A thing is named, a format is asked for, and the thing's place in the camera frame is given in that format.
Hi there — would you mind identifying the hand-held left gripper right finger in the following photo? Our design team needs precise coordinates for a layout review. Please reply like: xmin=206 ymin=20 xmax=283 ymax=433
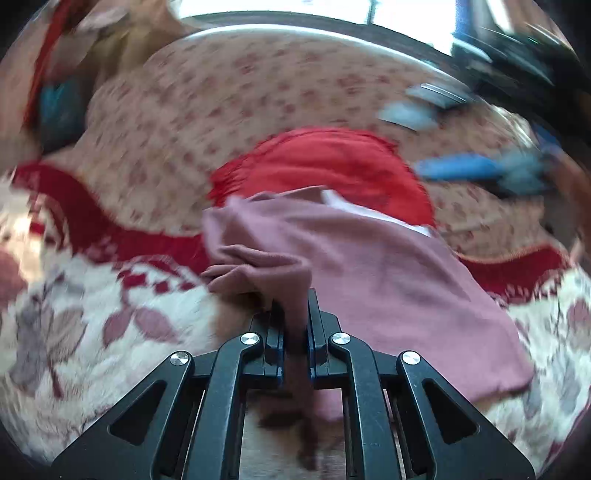
xmin=305 ymin=288 xmax=536 ymax=480

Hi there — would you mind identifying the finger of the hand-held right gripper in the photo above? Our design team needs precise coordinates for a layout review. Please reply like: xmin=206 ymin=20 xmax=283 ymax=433
xmin=413 ymin=152 xmax=552 ymax=197
xmin=378 ymin=82 xmax=472 ymax=134

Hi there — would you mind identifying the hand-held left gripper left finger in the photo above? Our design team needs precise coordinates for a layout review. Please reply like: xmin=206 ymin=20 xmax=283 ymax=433
xmin=48 ymin=300 xmax=284 ymax=480

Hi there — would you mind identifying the mauve small shirt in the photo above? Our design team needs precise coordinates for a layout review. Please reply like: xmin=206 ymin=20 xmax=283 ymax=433
xmin=201 ymin=185 xmax=535 ymax=472

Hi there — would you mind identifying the red ruffled garment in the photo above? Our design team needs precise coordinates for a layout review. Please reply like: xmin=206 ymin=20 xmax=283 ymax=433
xmin=208 ymin=128 xmax=437 ymax=228

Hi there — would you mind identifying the window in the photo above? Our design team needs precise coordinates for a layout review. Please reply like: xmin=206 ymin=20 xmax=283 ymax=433
xmin=175 ymin=0 xmax=458 ymax=54

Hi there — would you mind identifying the red and white plush blanket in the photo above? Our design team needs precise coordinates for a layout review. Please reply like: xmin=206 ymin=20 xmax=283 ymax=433
xmin=0 ymin=164 xmax=591 ymax=467

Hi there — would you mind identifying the beige floral bedsheet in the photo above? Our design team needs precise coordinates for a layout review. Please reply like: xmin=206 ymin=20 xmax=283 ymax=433
xmin=41 ymin=32 xmax=573 ymax=260

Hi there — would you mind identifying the yellow brown cloth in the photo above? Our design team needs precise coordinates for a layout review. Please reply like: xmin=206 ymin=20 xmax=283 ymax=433
xmin=69 ymin=0 xmax=199 ymax=88

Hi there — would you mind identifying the teal object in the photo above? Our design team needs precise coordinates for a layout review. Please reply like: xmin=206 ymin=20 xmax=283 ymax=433
xmin=37 ymin=80 xmax=88 ymax=149

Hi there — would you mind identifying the red cloth strip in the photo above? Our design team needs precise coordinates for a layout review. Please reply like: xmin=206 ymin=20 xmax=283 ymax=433
xmin=22 ymin=0 xmax=80 ymax=132

